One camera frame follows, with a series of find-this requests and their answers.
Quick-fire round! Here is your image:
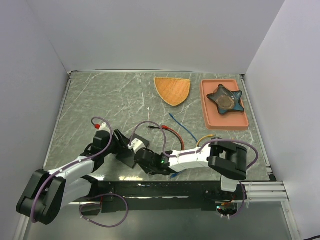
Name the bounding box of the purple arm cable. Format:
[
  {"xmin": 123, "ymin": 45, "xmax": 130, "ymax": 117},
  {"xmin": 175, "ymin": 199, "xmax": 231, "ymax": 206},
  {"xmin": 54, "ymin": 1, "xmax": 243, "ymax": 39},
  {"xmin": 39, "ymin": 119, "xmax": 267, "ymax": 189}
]
[
  {"xmin": 31, "ymin": 116, "xmax": 129, "ymax": 228},
  {"xmin": 130, "ymin": 121, "xmax": 260, "ymax": 221}
]

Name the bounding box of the black network switch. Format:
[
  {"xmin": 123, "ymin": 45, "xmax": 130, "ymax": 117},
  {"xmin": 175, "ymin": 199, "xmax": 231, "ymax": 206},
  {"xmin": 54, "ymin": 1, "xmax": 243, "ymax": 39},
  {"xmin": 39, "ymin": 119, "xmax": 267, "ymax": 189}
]
[{"xmin": 116, "ymin": 149, "xmax": 136, "ymax": 169}]

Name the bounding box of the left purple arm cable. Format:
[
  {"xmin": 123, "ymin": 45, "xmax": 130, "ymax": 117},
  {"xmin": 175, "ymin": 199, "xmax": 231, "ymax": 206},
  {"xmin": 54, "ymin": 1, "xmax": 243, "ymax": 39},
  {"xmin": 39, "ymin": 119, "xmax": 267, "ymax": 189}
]
[{"xmin": 31, "ymin": 116, "xmax": 129, "ymax": 228}]

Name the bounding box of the orange woven basket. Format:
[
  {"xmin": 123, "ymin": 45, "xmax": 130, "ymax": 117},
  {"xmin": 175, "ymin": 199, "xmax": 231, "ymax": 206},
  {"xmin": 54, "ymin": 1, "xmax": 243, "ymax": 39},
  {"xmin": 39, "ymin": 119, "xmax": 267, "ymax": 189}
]
[{"xmin": 154, "ymin": 77, "xmax": 191, "ymax": 107}]

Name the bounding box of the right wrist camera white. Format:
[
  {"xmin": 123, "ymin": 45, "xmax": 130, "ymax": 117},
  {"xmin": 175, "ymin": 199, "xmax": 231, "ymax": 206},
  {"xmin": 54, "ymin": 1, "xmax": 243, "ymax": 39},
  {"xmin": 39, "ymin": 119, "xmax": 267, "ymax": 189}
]
[{"xmin": 128, "ymin": 138, "xmax": 145, "ymax": 152}]

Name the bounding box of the yellow ethernet cable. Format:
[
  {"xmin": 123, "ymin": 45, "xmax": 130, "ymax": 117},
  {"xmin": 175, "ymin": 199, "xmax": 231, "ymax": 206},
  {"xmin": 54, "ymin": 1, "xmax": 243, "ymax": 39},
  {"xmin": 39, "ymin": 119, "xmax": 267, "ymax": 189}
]
[{"xmin": 195, "ymin": 134, "xmax": 216, "ymax": 148}]

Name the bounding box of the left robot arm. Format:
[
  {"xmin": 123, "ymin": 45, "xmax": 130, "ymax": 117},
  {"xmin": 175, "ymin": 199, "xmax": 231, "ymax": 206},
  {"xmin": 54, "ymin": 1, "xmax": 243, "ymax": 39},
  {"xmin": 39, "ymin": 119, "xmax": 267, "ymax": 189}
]
[{"xmin": 16, "ymin": 129, "xmax": 129, "ymax": 225}]

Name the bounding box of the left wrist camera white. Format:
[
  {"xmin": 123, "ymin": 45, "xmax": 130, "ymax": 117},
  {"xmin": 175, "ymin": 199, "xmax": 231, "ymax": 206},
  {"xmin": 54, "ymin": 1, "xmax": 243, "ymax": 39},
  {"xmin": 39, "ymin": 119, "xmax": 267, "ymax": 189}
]
[{"xmin": 94, "ymin": 122, "xmax": 110, "ymax": 131}]

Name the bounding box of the blue star-shaped dish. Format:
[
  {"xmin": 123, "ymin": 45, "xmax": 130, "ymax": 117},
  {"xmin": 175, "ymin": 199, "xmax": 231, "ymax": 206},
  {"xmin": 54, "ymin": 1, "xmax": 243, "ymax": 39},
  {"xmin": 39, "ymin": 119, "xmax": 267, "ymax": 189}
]
[{"xmin": 206, "ymin": 84, "xmax": 245, "ymax": 115}]

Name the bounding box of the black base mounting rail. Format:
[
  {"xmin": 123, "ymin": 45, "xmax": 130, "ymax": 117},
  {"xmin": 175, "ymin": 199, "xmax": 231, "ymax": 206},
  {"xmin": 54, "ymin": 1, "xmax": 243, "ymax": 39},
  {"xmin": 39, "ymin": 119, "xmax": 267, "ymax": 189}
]
[{"xmin": 67, "ymin": 178, "xmax": 251, "ymax": 213}]

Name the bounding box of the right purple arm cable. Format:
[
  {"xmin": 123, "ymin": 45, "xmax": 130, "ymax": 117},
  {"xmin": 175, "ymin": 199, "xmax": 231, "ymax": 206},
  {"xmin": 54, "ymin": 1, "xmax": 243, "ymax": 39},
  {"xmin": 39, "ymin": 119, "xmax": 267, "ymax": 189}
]
[{"xmin": 130, "ymin": 121, "xmax": 260, "ymax": 221}]

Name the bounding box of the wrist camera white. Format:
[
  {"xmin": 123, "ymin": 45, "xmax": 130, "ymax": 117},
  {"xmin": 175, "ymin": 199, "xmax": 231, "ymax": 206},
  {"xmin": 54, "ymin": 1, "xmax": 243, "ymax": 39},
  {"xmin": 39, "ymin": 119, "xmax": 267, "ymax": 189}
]
[
  {"xmin": 128, "ymin": 138, "xmax": 145, "ymax": 152},
  {"xmin": 94, "ymin": 122, "xmax": 110, "ymax": 131}
]

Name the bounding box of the blue ethernet cable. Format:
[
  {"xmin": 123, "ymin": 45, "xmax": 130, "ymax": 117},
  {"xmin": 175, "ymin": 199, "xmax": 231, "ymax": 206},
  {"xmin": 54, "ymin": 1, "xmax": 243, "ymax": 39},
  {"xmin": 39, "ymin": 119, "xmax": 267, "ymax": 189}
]
[{"xmin": 168, "ymin": 112, "xmax": 200, "ymax": 179}]

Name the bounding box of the red ethernet cable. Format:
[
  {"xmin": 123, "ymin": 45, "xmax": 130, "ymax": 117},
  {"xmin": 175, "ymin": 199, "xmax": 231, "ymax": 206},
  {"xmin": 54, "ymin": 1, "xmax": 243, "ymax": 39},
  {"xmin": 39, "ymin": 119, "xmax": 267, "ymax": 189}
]
[{"xmin": 161, "ymin": 124, "xmax": 185, "ymax": 151}]

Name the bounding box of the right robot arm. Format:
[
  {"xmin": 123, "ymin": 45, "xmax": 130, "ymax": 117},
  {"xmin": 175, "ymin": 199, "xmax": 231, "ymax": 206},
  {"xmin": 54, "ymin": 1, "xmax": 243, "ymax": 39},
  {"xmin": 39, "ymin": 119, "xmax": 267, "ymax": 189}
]
[{"xmin": 133, "ymin": 138, "xmax": 247, "ymax": 200}]

